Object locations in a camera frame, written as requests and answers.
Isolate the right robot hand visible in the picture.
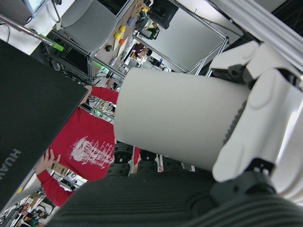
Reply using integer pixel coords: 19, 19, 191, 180
45, 40, 303, 227

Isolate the white paper cup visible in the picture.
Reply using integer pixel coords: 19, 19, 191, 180
113, 67, 251, 173

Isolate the person in red shirt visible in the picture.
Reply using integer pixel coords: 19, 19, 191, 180
35, 79, 141, 208

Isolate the brown cardboard box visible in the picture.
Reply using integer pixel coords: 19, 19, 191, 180
50, 162, 67, 176

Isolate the person in green top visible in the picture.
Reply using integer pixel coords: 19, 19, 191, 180
22, 204, 49, 224

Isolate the seated person dark top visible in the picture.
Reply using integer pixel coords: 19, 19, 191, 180
132, 42, 152, 60

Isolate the black computer monitor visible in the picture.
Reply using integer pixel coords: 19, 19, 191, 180
0, 39, 89, 211

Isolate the wooden table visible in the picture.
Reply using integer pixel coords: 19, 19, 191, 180
96, 0, 152, 68

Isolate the small black monitor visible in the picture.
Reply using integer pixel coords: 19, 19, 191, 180
150, 0, 179, 30

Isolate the grey office chair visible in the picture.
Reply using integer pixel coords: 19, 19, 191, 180
60, 0, 118, 54

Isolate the silver metal pole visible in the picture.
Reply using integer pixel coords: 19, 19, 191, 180
0, 14, 54, 46

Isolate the aluminium frame cage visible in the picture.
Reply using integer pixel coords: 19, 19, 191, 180
131, 0, 230, 76

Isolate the aluminium frame beam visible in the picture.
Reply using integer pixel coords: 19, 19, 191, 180
205, 0, 303, 76

